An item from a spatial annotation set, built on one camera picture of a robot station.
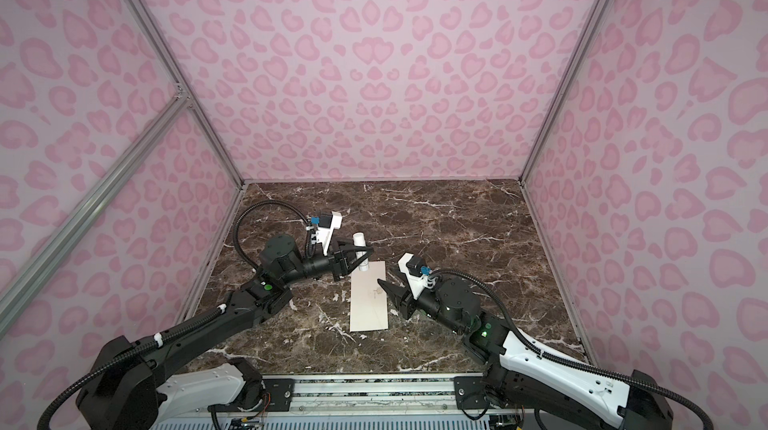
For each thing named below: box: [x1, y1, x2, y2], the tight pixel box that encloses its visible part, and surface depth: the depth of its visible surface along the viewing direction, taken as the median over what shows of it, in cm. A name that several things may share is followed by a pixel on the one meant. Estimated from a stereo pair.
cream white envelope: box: [350, 261, 389, 332], surface depth 88 cm
